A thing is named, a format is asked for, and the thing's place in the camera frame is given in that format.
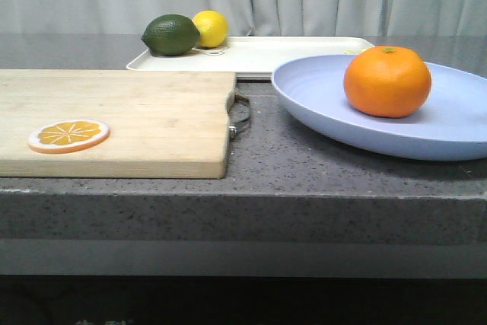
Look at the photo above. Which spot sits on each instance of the orange mandarin fruit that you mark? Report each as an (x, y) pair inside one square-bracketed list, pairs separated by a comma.
[(387, 81)]

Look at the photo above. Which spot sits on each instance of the cream rectangular tray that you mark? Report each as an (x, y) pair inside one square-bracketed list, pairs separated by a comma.
[(250, 58)]

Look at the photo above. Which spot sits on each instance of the bamboo cutting board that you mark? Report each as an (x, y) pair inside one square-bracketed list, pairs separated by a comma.
[(162, 124)]

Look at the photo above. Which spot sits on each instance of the orange slice toy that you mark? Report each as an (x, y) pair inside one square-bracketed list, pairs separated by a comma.
[(68, 136)]

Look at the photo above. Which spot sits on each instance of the light blue round plate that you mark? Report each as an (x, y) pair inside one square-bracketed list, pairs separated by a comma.
[(448, 125)]

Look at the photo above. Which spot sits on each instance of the green avocado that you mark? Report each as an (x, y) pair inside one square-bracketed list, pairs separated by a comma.
[(170, 35)]

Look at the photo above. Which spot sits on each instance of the yellow lemon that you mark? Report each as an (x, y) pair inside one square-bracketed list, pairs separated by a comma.
[(213, 28)]

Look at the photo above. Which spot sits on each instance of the metal cutting board handle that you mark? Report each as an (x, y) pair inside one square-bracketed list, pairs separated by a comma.
[(239, 114)]

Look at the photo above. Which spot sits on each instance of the yellow plastic spoon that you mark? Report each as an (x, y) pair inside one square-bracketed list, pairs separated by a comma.
[(355, 51)]

